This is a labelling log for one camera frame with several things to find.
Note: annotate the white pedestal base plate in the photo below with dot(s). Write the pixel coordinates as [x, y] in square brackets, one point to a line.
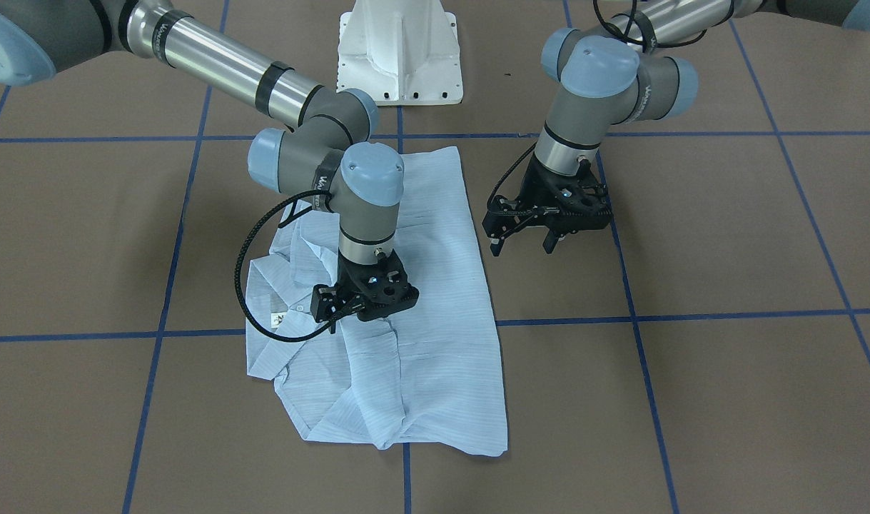
[401, 53]

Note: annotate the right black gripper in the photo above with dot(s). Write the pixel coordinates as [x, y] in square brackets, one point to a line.
[345, 283]

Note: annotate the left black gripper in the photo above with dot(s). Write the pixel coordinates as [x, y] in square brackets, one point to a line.
[531, 187]

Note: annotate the light blue button-up shirt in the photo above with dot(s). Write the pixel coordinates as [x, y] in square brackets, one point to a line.
[429, 374]

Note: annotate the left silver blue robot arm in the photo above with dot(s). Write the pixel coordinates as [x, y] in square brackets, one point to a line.
[609, 76]

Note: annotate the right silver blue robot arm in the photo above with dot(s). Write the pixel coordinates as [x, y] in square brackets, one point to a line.
[323, 156]

